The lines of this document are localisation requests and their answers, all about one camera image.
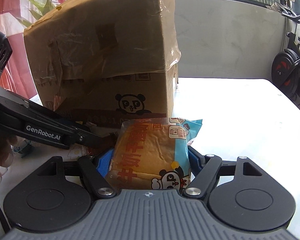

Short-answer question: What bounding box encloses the blue orange bread snack bag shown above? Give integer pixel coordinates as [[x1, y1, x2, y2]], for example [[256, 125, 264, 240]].
[[106, 118, 202, 192]]

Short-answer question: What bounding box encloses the grey patterned candy packet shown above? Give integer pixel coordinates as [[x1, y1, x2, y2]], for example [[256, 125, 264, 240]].
[[12, 137, 41, 158]]

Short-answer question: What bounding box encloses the brown cardboard box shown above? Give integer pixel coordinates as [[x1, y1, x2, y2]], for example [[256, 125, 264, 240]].
[[24, 0, 181, 123]]

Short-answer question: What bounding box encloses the pink floral curtain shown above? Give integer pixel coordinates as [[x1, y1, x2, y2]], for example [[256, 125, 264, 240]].
[[0, 0, 65, 99]]

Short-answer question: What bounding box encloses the black exercise bike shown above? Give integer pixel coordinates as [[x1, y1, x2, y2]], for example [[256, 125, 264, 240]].
[[271, 0, 300, 120]]

